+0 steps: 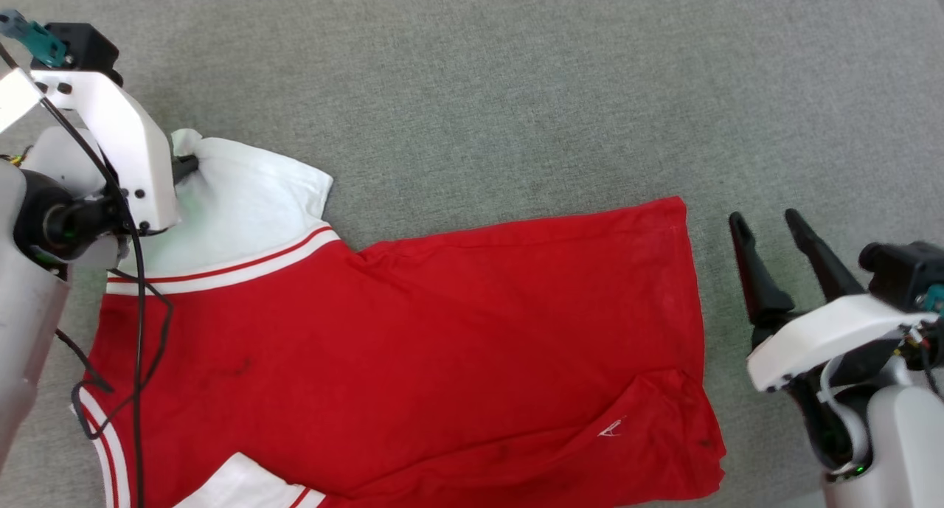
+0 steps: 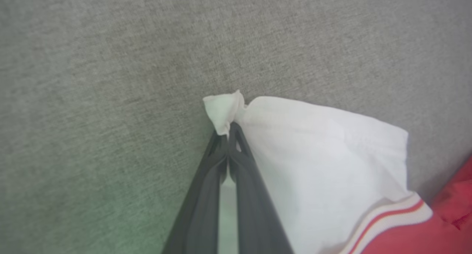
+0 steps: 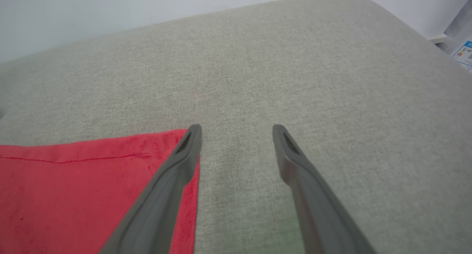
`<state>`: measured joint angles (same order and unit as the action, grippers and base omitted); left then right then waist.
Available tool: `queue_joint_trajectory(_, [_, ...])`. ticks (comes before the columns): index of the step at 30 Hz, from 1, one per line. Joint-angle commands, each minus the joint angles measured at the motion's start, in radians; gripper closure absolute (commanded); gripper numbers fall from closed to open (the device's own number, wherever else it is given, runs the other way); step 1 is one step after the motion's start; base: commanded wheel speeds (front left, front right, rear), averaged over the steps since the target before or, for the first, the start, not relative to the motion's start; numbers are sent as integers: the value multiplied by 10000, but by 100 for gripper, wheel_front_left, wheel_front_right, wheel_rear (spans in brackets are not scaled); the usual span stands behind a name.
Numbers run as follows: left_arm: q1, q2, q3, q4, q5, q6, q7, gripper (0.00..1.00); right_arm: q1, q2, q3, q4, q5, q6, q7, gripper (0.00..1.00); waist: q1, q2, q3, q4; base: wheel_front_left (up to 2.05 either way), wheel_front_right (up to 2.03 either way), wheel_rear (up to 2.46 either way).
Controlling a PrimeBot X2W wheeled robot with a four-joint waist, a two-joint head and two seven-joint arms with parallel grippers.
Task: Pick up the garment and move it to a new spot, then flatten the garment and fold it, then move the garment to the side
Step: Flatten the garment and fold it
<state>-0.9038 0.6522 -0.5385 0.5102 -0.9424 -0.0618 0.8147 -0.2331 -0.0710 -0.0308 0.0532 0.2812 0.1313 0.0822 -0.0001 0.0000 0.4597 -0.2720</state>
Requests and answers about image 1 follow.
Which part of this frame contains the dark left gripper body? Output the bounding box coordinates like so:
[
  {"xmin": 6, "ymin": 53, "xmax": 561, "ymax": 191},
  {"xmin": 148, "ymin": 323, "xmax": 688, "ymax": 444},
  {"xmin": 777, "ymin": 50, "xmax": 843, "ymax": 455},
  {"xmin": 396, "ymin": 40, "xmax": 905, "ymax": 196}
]
[{"xmin": 13, "ymin": 128, "xmax": 128, "ymax": 264}]

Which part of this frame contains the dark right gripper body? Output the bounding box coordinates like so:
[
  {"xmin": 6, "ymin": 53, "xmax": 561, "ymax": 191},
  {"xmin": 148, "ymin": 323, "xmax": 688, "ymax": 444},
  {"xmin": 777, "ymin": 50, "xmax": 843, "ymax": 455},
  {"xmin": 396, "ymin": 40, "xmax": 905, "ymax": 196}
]
[{"xmin": 785, "ymin": 337, "xmax": 914, "ymax": 473}]

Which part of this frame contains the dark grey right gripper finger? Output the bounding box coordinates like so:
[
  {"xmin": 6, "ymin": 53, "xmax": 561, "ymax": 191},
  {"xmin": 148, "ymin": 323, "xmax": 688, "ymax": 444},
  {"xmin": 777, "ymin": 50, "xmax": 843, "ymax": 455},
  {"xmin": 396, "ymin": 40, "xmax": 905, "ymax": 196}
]
[
  {"xmin": 783, "ymin": 208, "xmax": 868, "ymax": 303},
  {"xmin": 728, "ymin": 211, "xmax": 797, "ymax": 348}
]

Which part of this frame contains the red and white shirt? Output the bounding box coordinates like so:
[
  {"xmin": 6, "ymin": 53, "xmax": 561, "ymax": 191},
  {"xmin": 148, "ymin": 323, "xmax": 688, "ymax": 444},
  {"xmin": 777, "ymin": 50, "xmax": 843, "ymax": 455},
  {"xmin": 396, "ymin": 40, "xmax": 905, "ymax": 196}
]
[{"xmin": 70, "ymin": 128, "xmax": 728, "ymax": 508}]

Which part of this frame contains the white right gripper cable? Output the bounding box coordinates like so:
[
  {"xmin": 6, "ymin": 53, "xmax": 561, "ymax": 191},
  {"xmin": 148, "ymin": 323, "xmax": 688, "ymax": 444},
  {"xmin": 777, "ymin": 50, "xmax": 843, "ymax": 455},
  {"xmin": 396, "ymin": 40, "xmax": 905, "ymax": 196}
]
[{"xmin": 816, "ymin": 353, "xmax": 872, "ymax": 469}]

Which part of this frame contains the teal left camera connector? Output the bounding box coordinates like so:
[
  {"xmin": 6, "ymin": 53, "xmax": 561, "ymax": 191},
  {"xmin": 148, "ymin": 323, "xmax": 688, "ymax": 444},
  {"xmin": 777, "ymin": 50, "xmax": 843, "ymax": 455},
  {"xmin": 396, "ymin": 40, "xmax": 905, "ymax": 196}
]
[{"xmin": 0, "ymin": 9, "xmax": 69, "ymax": 68}]

